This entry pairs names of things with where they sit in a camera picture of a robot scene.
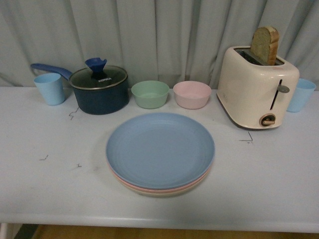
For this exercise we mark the blue plastic plate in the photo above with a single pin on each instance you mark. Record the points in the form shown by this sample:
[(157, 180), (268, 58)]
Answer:
[(160, 151)]

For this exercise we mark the pink plastic plate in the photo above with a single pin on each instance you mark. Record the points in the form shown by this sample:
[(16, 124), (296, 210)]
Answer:
[(149, 189)]

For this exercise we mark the beige plastic plate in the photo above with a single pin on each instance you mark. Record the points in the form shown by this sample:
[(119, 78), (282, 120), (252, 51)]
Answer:
[(159, 194)]

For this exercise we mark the green plastic bowl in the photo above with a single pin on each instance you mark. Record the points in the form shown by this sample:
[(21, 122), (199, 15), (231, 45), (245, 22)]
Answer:
[(150, 94)]

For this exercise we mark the pink plastic bowl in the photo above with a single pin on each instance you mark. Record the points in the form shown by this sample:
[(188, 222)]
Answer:
[(191, 94)]

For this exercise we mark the dark blue saucepan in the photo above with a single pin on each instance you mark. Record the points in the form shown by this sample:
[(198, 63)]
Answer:
[(94, 102)]

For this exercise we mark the glass lid with blue knob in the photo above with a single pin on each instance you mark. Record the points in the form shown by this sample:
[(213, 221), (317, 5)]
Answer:
[(98, 75)]

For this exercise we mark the grey curtain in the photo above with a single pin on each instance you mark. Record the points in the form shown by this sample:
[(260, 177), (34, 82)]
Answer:
[(165, 40)]

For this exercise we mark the cream two-slot toaster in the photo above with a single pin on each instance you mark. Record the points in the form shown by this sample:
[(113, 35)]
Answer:
[(254, 95)]

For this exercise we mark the light blue cup by saucepan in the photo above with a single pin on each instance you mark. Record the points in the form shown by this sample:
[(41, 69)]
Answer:
[(51, 88)]

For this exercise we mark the toasted bread slice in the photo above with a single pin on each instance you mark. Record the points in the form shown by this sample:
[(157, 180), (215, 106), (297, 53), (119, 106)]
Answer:
[(265, 43)]

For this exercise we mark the light blue cup by toaster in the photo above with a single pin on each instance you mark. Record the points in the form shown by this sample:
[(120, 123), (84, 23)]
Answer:
[(302, 94)]

